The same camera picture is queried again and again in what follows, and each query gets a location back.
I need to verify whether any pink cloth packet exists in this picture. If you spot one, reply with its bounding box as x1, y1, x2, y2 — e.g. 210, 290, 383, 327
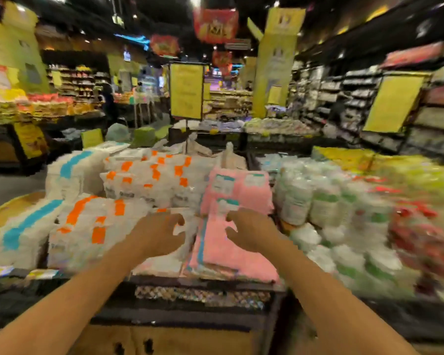
185, 213, 280, 284
237, 170, 275, 215
201, 168, 242, 215

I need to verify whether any pile of white green-labelled packets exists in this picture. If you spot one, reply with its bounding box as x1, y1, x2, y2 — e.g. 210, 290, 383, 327
273, 158, 406, 297

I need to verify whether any person's right forearm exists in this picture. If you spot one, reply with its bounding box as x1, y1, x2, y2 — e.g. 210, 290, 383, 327
268, 236, 419, 355

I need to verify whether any white packet with blue stripe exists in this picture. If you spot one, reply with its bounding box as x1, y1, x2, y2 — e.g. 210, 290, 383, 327
45, 149, 106, 201
0, 198, 66, 270

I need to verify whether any row of patterned goods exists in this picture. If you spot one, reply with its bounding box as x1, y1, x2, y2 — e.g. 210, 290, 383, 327
134, 285, 273, 311

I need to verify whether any green folded item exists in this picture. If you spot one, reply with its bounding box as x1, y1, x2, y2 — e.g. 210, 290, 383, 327
130, 126, 157, 148

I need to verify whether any yellow sign on shelf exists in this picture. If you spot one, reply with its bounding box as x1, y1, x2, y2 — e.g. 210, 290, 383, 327
362, 73, 429, 134

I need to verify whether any person's left hand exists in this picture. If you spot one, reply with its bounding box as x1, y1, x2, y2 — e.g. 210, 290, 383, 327
125, 212, 186, 260

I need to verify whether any pile of yellow packets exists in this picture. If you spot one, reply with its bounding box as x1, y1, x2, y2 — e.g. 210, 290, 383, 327
312, 145, 444, 204

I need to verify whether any yellow hanging banner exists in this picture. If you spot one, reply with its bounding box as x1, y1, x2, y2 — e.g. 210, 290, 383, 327
251, 7, 306, 119

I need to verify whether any display of orange yellow goods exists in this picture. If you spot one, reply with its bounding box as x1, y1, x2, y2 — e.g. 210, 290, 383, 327
0, 88, 105, 124

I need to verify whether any yellow poster on black stand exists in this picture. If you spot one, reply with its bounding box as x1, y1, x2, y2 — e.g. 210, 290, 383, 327
11, 123, 49, 163

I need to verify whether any dark display table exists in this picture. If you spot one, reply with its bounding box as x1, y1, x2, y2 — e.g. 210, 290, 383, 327
0, 268, 287, 355

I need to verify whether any pale teal folded item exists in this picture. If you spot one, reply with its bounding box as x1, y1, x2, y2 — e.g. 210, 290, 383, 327
105, 123, 131, 143

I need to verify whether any person's right hand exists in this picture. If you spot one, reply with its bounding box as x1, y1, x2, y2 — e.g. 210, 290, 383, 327
225, 209, 282, 254

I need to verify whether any small red hanging decoration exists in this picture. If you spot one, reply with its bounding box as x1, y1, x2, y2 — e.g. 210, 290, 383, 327
212, 51, 233, 76

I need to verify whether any large red hanging decoration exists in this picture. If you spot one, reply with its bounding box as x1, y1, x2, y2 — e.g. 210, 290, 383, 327
193, 9, 240, 45

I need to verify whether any pile of white orange-labelled packets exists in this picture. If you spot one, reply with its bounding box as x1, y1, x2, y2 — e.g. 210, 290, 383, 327
47, 151, 217, 275

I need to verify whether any small yellow price sign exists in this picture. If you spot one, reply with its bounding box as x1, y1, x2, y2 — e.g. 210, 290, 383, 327
81, 128, 104, 149

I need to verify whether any dark store shelving with goods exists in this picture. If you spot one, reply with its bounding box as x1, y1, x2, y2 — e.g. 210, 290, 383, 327
292, 36, 444, 160

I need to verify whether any pile of red packets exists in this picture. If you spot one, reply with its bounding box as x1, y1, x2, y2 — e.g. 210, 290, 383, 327
388, 199, 444, 297

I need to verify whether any yellow sign on black stand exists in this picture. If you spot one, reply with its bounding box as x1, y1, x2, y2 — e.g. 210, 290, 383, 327
169, 62, 206, 152

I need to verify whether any background shelf with goods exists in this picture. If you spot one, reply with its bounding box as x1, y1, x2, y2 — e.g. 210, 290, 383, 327
45, 64, 111, 101

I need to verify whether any person's left forearm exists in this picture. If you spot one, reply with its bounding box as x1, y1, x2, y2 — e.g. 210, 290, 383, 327
0, 239, 143, 355

